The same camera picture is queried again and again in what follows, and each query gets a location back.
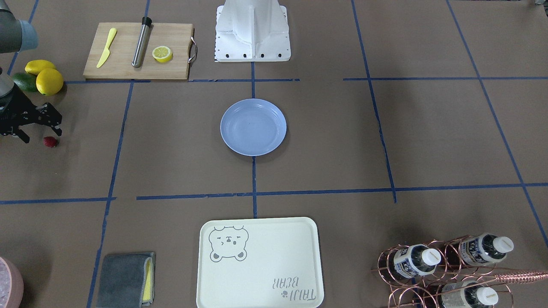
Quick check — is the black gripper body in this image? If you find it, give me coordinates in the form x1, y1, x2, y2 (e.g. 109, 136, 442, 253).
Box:
0, 99, 54, 136

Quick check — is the red strawberry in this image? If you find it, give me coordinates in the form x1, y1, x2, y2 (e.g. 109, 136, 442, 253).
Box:
43, 136, 59, 148

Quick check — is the blue round plate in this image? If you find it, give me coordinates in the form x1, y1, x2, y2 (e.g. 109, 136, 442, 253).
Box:
220, 99, 287, 157

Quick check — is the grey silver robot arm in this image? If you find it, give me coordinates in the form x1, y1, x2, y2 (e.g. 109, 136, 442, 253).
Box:
0, 0, 62, 143

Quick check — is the green avocado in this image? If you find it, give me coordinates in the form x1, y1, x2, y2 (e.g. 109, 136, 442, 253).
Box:
11, 72, 38, 93

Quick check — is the yellow lemon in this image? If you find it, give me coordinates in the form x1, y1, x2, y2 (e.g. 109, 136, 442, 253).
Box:
36, 68, 64, 96

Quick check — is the yellow mango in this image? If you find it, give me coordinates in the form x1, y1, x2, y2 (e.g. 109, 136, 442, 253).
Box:
25, 59, 56, 76

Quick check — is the yellow plastic knife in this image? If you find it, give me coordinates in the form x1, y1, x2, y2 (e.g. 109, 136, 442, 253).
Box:
96, 27, 117, 68

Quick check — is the lemon half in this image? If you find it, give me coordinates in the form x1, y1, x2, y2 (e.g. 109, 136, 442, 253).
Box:
152, 46, 173, 63

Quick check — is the steel cylinder black cap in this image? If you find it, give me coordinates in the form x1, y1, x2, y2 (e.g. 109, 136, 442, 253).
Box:
131, 16, 152, 68

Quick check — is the wooden cutting board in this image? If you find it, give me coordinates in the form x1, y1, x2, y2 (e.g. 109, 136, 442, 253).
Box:
83, 23, 196, 80

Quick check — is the pink bowl of ice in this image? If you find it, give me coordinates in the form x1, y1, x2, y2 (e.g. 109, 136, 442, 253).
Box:
0, 257, 24, 308

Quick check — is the grey yellow folded cloth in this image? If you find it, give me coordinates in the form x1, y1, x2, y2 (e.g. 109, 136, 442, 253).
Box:
96, 252, 156, 308

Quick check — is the cream bear tray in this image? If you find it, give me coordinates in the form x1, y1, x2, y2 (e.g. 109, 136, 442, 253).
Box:
196, 217, 325, 308

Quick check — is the tea bottle white cap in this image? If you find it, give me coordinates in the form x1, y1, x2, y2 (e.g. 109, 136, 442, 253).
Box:
387, 244, 442, 282
424, 279, 499, 308
444, 233, 515, 267

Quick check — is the lower tea bottle white cap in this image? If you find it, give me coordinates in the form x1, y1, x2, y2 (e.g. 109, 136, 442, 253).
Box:
424, 279, 499, 308

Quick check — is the white metal base bracket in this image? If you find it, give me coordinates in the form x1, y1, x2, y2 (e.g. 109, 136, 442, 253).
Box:
214, 0, 292, 62

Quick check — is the copper wire bottle rack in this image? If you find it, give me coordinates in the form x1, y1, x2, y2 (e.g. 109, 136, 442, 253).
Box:
370, 235, 547, 308

